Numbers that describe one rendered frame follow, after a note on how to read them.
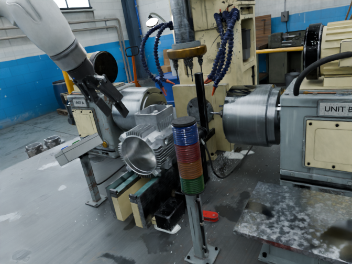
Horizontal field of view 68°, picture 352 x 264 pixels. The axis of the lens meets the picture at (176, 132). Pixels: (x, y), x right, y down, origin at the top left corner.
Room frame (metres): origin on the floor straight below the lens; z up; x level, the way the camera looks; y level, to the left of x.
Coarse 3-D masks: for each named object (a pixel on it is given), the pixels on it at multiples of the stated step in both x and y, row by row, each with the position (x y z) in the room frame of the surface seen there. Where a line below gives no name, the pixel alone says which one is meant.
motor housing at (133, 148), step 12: (132, 132) 0.86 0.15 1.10; (144, 132) 0.86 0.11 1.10; (156, 132) 0.89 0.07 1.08; (168, 132) 0.91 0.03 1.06; (120, 144) 0.90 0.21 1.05; (132, 144) 0.94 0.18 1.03; (144, 144) 1.00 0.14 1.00; (156, 144) 0.84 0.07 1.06; (168, 144) 0.87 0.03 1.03; (132, 156) 0.92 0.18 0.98; (144, 156) 0.95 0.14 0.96; (156, 156) 0.81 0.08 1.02; (168, 156) 0.85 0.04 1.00; (132, 168) 0.88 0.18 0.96; (144, 168) 0.89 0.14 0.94; (156, 168) 0.82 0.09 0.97
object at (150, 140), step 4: (120, 136) 0.88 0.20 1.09; (124, 136) 0.89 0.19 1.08; (120, 140) 0.89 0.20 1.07; (148, 140) 0.82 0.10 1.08; (152, 140) 0.82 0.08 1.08; (148, 144) 0.82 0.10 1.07; (128, 168) 0.89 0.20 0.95; (152, 172) 0.82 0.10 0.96; (156, 172) 0.81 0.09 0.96; (156, 176) 0.82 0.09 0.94
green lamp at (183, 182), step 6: (180, 180) 0.57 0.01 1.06; (186, 180) 0.55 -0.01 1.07; (192, 180) 0.54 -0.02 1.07; (198, 180) 0.55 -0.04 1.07; (186, 186) 0.55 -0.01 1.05; (192, 186) 0.54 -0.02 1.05; (198, 186) 0.55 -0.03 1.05; (186, 192) 0.55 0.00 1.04; (192, 192) 0.54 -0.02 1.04; (198, 192) 0.55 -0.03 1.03
